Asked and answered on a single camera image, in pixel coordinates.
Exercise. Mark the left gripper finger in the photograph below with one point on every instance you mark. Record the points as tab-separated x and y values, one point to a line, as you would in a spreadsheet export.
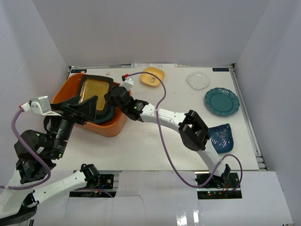
66	103
87	108

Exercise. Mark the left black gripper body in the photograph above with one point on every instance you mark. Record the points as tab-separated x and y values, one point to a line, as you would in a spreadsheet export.
71	115

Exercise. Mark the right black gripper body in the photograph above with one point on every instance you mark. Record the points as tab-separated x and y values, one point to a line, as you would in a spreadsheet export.
124	110

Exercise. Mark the teal square plate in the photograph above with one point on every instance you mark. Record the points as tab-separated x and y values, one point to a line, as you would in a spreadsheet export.
108	115

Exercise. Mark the yellow and black square plate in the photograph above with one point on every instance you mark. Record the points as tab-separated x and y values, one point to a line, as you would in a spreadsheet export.
95	85

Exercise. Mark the dark blue shell plate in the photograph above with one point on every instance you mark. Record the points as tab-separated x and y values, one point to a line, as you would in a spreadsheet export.
221	138

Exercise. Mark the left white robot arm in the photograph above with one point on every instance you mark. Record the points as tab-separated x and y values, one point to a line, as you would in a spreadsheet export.
36	154

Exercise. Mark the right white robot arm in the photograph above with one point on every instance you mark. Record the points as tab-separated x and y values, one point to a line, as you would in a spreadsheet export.
192	129

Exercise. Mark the orange plastic bin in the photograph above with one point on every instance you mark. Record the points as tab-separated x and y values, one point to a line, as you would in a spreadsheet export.
110	128

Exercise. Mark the white paper sheets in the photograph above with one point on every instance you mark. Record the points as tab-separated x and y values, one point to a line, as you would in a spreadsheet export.
155	65

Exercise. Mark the yellow panda square dish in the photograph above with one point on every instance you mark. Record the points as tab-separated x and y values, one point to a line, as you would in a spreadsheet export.
151	80

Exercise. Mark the clear glass plate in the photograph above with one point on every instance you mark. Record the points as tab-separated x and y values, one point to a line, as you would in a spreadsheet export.
198	80

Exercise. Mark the teal scalloped round plate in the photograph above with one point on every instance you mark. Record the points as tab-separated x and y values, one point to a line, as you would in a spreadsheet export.
222	102

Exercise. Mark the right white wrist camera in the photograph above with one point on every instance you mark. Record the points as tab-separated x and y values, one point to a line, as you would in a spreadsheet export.
127	83

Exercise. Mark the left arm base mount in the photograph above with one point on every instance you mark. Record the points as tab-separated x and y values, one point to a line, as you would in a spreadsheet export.
103	187

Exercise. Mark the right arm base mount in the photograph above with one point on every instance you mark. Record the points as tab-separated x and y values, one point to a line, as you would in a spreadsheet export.
230	190

